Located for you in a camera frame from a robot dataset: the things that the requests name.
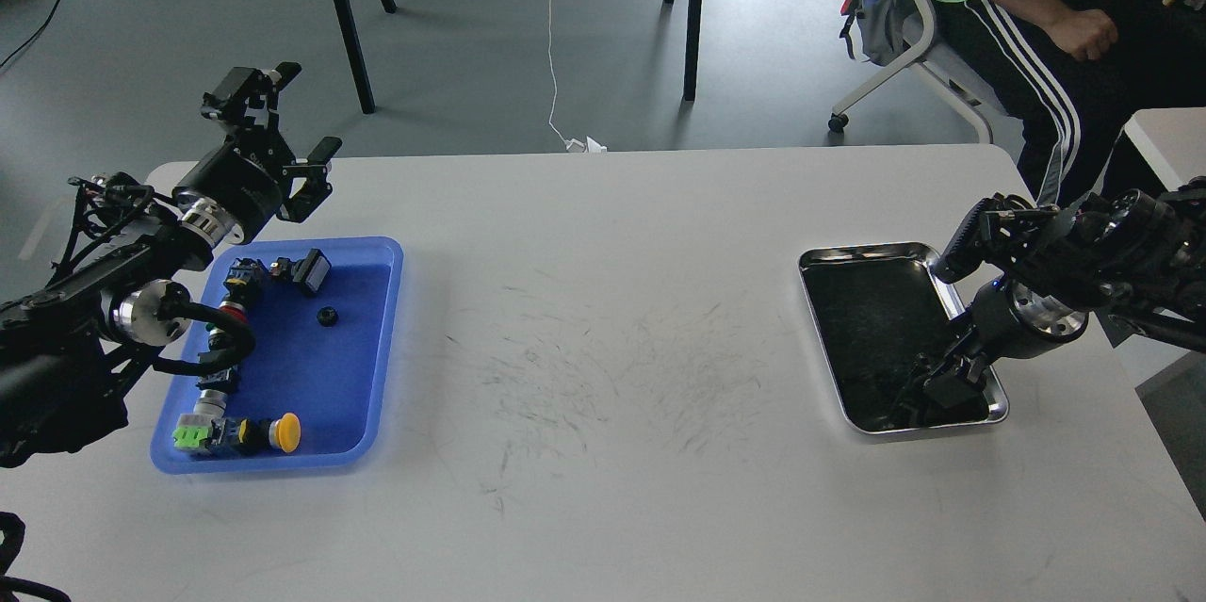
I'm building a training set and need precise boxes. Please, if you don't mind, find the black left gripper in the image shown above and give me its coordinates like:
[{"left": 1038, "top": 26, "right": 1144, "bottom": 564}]
[{"left": 172, "top": 62, "right": 343, "bottom": 244}]

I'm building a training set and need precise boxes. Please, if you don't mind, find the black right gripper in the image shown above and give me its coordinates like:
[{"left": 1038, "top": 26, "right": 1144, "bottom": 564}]
[{"left": 886, "top": 276, "right": 1089, "bottom": 429}]

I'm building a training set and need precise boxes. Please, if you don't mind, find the small black gear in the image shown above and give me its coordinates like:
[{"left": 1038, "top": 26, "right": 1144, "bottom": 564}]
[{"left": 316, "top": 306, "right": 339, "bottom": 327}]

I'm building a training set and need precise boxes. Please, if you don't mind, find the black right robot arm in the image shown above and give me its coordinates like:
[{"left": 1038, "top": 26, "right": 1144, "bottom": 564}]
[{"left": 886, "top": 177, "right": 1205, "bottom": 427}]

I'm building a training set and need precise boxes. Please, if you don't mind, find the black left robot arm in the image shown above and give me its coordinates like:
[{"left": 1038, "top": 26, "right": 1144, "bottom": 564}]
[{"left": 1, "top": 62, "right": 343, "bottom": 468}]

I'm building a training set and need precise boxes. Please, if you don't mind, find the silver metal tray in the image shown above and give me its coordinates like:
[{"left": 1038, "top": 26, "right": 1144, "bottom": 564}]
[{"left": 798, "top": 242, "right": 1011, "bottom": 440}]

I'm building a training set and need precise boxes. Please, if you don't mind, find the red green push button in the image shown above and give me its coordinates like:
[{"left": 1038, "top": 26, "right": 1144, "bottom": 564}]
[{"left": 205, "top": 300, "right": 250, "bottom": 351}]

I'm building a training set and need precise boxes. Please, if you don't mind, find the blue plastic tray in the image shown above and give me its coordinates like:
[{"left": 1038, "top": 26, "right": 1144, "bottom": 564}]
[{"left": 148, "top": 236, "right": 404, "bottom": 475}]

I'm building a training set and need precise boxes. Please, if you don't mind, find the yellow mushroom push button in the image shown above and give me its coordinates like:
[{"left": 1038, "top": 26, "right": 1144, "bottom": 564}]
[{"left": 232, "top": 413, "right": 302, "bottom": 455}]

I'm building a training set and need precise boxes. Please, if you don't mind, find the white side table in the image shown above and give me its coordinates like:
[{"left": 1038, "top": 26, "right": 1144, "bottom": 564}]
[{"left": 1123, "top": 106, "right": 1206, "bottom": 189}]

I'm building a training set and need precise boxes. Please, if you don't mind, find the white office chair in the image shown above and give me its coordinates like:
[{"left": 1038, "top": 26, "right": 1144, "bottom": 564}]
[{"left": 829, "top": 0, "right": 1006, "bottom": 144}]

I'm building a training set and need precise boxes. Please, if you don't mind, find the person in green shirt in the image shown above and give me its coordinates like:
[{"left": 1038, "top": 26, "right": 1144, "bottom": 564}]
[{"left": 933, "top": 0, "right": 1205, "bottom": 208}]

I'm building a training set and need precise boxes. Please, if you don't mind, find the black rectangular push button switch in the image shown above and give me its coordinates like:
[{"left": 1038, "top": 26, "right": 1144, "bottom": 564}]
[{"left": 268, "top": 249, "right": 332, "bottom": 298}]

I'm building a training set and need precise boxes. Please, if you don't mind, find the black blue yellow switch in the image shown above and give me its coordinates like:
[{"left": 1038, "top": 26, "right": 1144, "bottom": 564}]
[{"left": 223, "top": 257, "right": 270, "bottom": 306}]

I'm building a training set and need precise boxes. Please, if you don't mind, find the grey green switch part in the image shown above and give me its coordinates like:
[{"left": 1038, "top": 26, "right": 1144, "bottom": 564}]
[{"left": 172, "top": 390, "right": 229, "bottom": 457}]

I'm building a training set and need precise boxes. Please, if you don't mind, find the white cable on floor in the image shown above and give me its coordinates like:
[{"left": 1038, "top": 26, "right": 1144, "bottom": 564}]
[{"left": 514, "top": 0, "right": 609, "bottom": 154}]

